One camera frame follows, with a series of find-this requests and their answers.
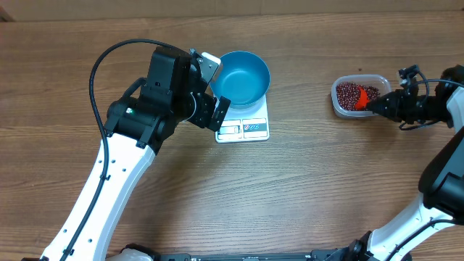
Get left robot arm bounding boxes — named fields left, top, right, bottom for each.
left=39, top=46, right=230, bottom=260

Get clear plastic container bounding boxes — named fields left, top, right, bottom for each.
left=331, top=74, right=392, bottom=119

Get red scoop with blue handle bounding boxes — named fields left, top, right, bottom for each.
left=354, top=87, right=370, bottom=111

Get white digital kitchen scale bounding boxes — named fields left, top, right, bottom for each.
left=215, top=96, right=270, bottom=144

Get red adzuki beans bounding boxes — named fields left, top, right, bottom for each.
left=336, top=82, right=380, bottom=111

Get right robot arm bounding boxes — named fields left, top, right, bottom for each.
left=340, top=65, right=463, bottom=260

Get teal plastic bowl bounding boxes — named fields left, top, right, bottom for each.
left=210, top=51, right=271, bottom=109

